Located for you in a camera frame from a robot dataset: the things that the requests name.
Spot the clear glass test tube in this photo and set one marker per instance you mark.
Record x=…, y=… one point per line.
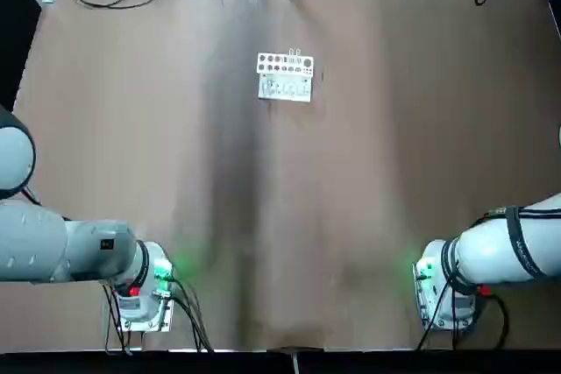
x=291, y=52
x=299, y=52

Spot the white test tube rack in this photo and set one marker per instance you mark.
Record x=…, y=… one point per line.
x=265, y=96

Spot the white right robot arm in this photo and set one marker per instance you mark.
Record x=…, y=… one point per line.
x=491, y=251

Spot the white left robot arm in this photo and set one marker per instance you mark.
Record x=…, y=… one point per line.
x=87, y=251

